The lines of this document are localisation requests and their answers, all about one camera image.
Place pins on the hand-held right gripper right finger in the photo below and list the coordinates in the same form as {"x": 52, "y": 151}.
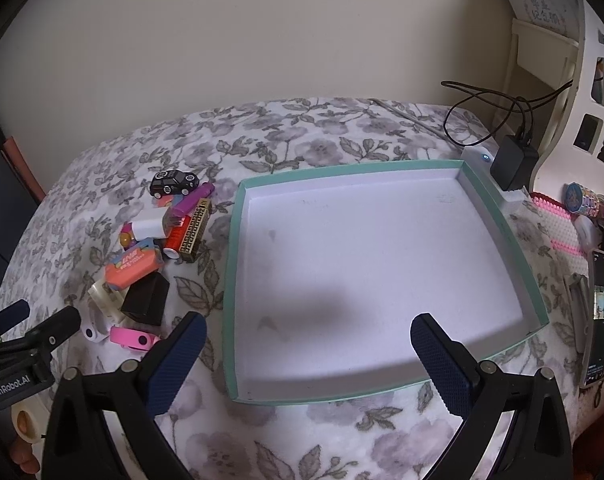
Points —
{"x": 441, "y": 365}

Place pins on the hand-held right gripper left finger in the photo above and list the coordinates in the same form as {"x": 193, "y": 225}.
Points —
{"x": 177, "y": 360}

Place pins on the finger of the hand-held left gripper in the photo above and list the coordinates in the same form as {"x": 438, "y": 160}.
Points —
{"x": 52, "y": 327}
{"x": 9, "y": 314}

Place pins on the pink toy watch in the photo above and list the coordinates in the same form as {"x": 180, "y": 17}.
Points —
{"x": 129, "y": 337}

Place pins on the white cup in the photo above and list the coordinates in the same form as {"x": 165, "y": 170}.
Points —
{"x": 104, "y": 302}

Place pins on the black cube adapter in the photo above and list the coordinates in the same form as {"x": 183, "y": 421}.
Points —
{"x": 144, "y": 300}

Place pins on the orange eraser box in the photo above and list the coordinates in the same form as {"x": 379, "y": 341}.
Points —
{"x": 132, "y": 267}

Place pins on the pink yellow toy figure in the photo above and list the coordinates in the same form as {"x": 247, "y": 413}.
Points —
{"x": 126, "y": 240}

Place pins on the red small can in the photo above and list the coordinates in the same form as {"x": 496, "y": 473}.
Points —
{"x": 174, "y": 235}

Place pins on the teal shallow cardboard box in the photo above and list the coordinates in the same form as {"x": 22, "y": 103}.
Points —
{"x": 357, "y": 270}

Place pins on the white charger plug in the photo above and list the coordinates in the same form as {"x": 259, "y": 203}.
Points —
{"x": 147, "y": 227}

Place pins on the orange pink small toy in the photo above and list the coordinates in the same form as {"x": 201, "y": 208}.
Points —
{"x": 163, "y": 201}

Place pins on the purple marker pen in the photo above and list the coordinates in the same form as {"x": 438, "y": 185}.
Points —
{"x": 197, "y": 195}

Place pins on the black toy car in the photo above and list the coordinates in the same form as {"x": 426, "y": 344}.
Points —
{"x": 174, "y": 182}

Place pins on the white orange small object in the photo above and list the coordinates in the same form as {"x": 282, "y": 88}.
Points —
{"x": 29, "y": 420}

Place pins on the dark cabinet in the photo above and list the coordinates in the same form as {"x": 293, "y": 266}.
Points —
{"x": 2, "y": 220}

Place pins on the grey metal clip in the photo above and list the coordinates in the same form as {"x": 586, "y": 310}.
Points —
{"x": 579, "y": 310}

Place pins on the red-brown board edge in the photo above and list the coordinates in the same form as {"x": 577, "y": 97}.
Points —
{"x": 19, "y": 160}

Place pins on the smartphone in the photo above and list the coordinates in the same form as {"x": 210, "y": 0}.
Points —
{"x": 599, "y": 310}

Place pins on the pink white knit mat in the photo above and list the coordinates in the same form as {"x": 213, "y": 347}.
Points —
{"x": 556, "y": 230}

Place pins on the white oval object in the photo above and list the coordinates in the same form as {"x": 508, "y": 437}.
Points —
{"x": 587, "y": 232}

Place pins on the white power strip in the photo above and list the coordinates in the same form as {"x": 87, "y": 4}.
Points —
{"x": 476, "y": 162}

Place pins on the black power adapter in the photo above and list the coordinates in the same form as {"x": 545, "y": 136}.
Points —
{"x": 514, "y": 165}

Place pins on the colourful round toy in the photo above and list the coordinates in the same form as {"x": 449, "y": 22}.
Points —
{"x": 575, "y": 197}

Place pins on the floral blanket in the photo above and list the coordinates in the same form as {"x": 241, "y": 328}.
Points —
{"x": 332, "y": 135}

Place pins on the white wooden shelf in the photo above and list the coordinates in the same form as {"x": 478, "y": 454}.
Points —
{"x": 581, "y": 70}

